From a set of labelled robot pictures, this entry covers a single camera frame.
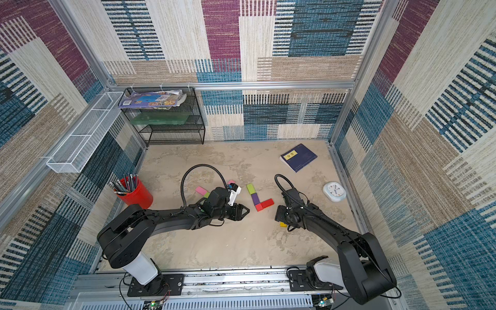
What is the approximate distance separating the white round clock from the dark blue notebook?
172 mm

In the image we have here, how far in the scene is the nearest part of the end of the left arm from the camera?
775 millimetres

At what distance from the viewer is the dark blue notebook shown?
1104 mm

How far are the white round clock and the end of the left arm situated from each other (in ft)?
1.47

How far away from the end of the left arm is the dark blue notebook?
43 cm

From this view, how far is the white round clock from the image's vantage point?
96cm
